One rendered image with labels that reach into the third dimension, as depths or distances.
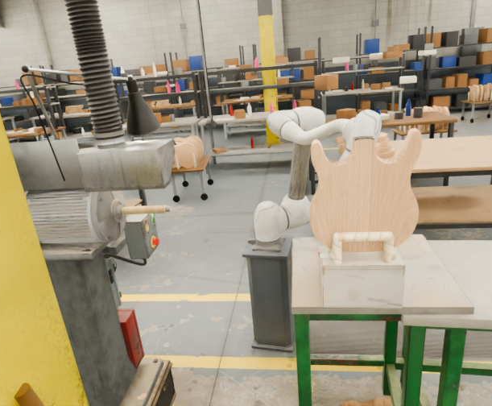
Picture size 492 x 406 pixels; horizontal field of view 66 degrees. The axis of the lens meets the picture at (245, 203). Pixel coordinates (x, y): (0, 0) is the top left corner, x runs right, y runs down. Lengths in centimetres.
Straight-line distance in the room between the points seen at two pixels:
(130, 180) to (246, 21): 1128
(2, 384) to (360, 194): 104
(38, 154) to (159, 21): 1160
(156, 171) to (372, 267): 80
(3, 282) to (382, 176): 104
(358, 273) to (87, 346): 124
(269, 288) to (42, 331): 183
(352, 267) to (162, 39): 1207
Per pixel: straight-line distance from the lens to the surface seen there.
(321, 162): 124
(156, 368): 227
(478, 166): 333
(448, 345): 165
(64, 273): 178
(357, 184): 128
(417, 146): 128
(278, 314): 250
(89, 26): 142
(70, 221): 163
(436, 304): 153
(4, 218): 64
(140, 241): 191
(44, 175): 166
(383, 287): 142
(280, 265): 231
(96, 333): 190
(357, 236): 132
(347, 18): 1251
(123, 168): 140
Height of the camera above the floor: 178
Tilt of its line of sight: 20 degrees down
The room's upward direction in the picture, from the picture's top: 5 degrees counter-clockwise
